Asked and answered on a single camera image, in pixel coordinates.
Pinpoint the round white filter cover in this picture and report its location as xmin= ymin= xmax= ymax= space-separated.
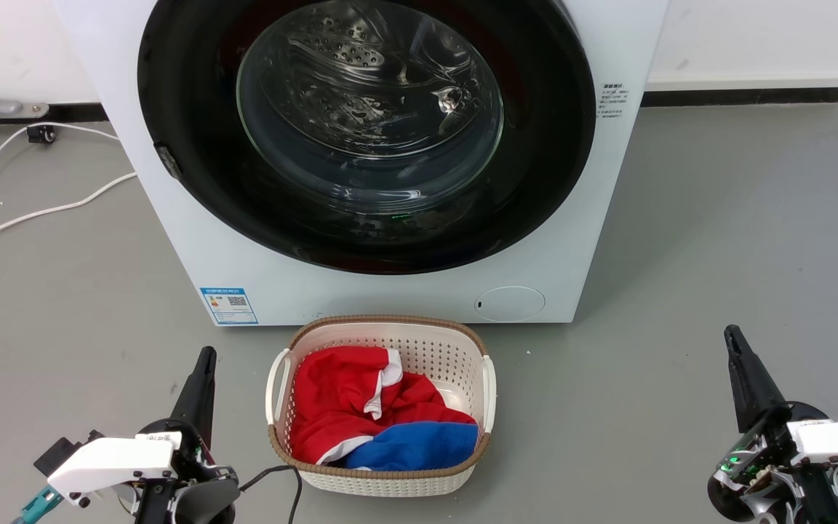
xmin=474 ymin=285 xmax=546 ymax=323

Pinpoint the black round glass washer door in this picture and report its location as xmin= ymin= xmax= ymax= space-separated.
xmin=137 ymin=0 xmax=597 ymax=276

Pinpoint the white front-load washing machine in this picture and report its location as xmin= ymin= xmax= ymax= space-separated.
xmin=52 ymin=0 xmax=671 ymax=327

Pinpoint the blue garment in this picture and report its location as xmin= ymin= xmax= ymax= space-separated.
xmin=345 ymin=421 xmax=479 ymax=472

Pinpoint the blue energy label sticker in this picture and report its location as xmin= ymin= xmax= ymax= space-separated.
xmin=199 ymin=287 xmax=259 ymax=326

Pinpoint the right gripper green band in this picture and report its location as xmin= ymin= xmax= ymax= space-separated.
xmin=707 ymin=325 xmax=838 ymax=524

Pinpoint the red garment white trim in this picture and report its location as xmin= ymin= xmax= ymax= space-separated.
xmin=290 ymin=346 xmax=478 ymax=467

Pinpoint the white laundry basket brown rim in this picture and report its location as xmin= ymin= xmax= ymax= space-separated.
xmin=266 ymin=314 xmax=498 ymax=498

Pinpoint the small printed text sticker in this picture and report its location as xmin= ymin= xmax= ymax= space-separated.
xmin=596 ymin=82 xmax=632 ymax=122

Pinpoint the black round left gripper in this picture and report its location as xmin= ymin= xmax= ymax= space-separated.
xmin=135 ymin=346 xmax=239 ymax=487

